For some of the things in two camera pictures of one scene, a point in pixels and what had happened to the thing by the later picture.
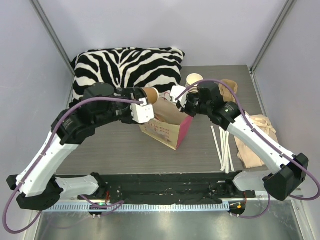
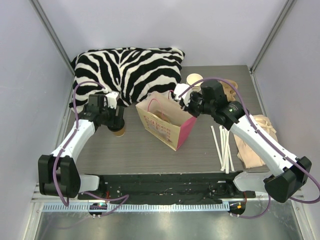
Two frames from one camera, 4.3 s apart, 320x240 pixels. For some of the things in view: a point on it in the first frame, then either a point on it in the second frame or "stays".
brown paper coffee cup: x=152 y=95 -> x=119 y=133
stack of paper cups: x=191 y=79 stays
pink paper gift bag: x=170 y=125 stays
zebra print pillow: x=158 y=68 stays
